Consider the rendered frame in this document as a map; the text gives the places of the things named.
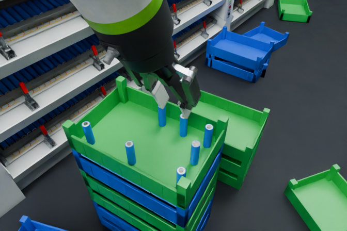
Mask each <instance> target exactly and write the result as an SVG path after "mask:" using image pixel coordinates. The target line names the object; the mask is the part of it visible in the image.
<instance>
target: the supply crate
mask: <svg viewBox="0 0 347 231"><path fill-rule="evenodd" d="M116 85H117V87H116V88H115V89H114V90H113V91H112V92H111V93H110V94H108V95H107V96H106V97H105V98H104V99H103V100H101V101H100V102H99V103H98V104H97V105H96V106H94V107H93V108H92V109H91V110H90V111H89V112H88V113H86V114H85V115H84V116H83V117H82V118H81V119H80V120H78V121H77V122H76V123H74V122H72V121H70V120H67V121H65V122H64V123H63V124H62V127H63V130H64V132H65V135H66V137H67V140H68V142H69V145H70V147H71V149H73V150H75V151H77V152H79V153H80V154H82V155H84V156H86V157H88V158H89V159H91V160H93V161H95V162H97V163H99V164H100V165H102V166H104V167H106V168H108V169H110V170H111V171H113V172H115V173H117V174H119V175H121V176H122V177H124V178H126V179H128V180H130V181H132V182H133V183H135V184H137V185H139V186H141V187H143V188H144V189H146V190H148V191H150V192H152V193H154V194H155V195H157V196H159V197H161V198H163V199H164V200H166V201H168V202H170V203H172V204H174V205H176V206H177V207H179V208H181V209H183V210H186V209H187V207H188V205H189V203H190V201H191V199H192V198H193V196H194V194H195V192H196V191H197V189H198V187H199V185H200V183H201V182H202V180H203V178H204V176H205V175H206V173H207V171H208V169H209V167H210V166H211V164H212V162H213V160H214V158H215V157H216V155H217V153H218V151H219V150H220V148H221V146H222V144H223V142H224V141H225V137H226V131H227V126H228V121H229V117H228V116H225V115H223V114H221V115H220V116H219V118H218V119H217V120H215V119H213V118H210V117H207V116H205V115H202V114H200V113H197V112H194V111H191V113H190V115H189V117H188V119H187V135H186V136H185V137H181V136H180V135H179V129H180V114H182V112H181V110H180V108H179V106H178V105H177V104H174V103H171V102H169V101H168V102H167V104H166V105H165V106H166V125H165V126H163V127H161V126H159V117H158V104H157V102H156V101H155V99H154V97H153V96H152V95H151V94H149V93H146V92H144V91H141V90H138V89H136V88H133V87H130V86H127V81H126V78H125V77H122V76H119V77H118V78H117V79H116ZM85 121H88V122H90V125H91V128H92V132H93V135H94V138H95V141H96V142H95V144H93V145H91V144H89V143H87V140H86V137H85V134H84V131H83V128H82V123H83V122H85ZM207 124H211V125H213V134H212V141H211V146H210V148H205V147H204V146H203V139H204V129H205V126H206V125H207ZM127 141H133V143H134V149H135V156H136V164H135V165H130V164H128V159H127V154H126V150H125V143H126V142H127ZM193 141H199V142H200V152H199V161H198V164H197V165H195V166H194V165H192V164H191V163H190V158H191V144H192V142H193ZM178 167H184V168H185V169H186V178H185V177H183V176H182V177H181V178H180V179H179V181H178V183H177V188H176V172H177V168H178Z"/></svg>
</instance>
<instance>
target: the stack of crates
mask: <svg viewBox="0 0 347 231"><path fill-rule="evenodd" d="M200 92H201V98H200V100H199V102H198V104H197V106H196V107H195V108H194V107H193V109H192V111H194V112H197V113H200V114H202V115H204V116H207V117H210V118H213V119H215V120H217V119H218V118H219V116H220V115H221V114H223V115H225V116H228V117H229V121H228V126H227V131H226V137H225V142H224V147H223V152H222V158H221V161H220V166H219V172H218V177H217V180H220V181H222V182H224V183H226V184H228V185H230V186H232V187H234V188H236V189H238V190H240V188H241V186H242V183H243V181H244V179H245V177H246V174H247V172H248V170H249V167H250V165H251V163H252V161H253V158H254V156H255V154H256V151H257V149H258V146H259V142H260V139H261V136H262V133H263V130H264V127H265V124H266V121H267V118H268V116H269V113H270V109H267V108H264V110H263V112H261V111H258V110H255V109H252V108H249V107H247V106H244V105H241V104H238V103H235V102H233V101H230V100H227V99H225V98H222V97H219V96H216V95H213V94H211V93H207V92H204V91H202V90H201V91H200Z"/></svg>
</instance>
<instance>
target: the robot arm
mask: <svg viewBox="0 0 347 231"><path fill-rule="evenodd" d="M70 1H71V3H72V4H73V5H74V6H75V7H76V8H77V10H78V11H79V12H80V14H81V15H82V16H83V18H84V19H85V20H86V22H87V23H88V25H89V26H90V27H91V29H92V30H93V31H94V33H95V34H96V35H97V37H98V38H99V40H100V41H99V42H100V44H101V45H102V47H103V48H104V49H105V51H106V52H107V54H106V56H105V58H104V59H103V60H102V61H103V62H104V63H106V64H107V65H110V64H111V62H112V61H113V60H114V58H116V59H118V60H119V61H120V62H121V63H122V64H123V66H124V67H125V69H126V70H127V72H128V73H129V75H130V76H131V77H132V79H133V80H134V82H135V83H136V84H137V86H139V87H142V86H144V87H145V89H146V90H147V91H149V92H150V93H151V94H152V96H153V97H154V99H155V101H156V102H157V104H158V105H159V107H160V108H161V109H164V107H165V105H166V104H167V102H168V100H169V96H168V94H167V92H166V90H165V88H164V86H167V87H168V88H169V89H170V90H171V91H172V93H173V94H174V95H175V96H176V98H177V99H178V100H179V101H178V103H177V104H178V106H179V108H180V110H181V112H182V114H183V116H184V118H185V119H188V117H189V115H190V113H191V111H192V109H193V107H194V108H195V107H196V106H197V104H198V102H199V100H200V98H201V92H200V88H199V84H198V81H197V77H196V73H197V71H198V69H197V68H196V67H194V66H190V68H185V67H183V66H181V65H180V63H179V61H178V59H177V58H176V57H175V56H174V42H173V39H172V34H173V30H174V21H173V19H172V16H171V12H170V9H169V6H168V2H167V0H70ZM157 80H159V81H158V82H157ZM156 82H157V83H156Z"/></svg>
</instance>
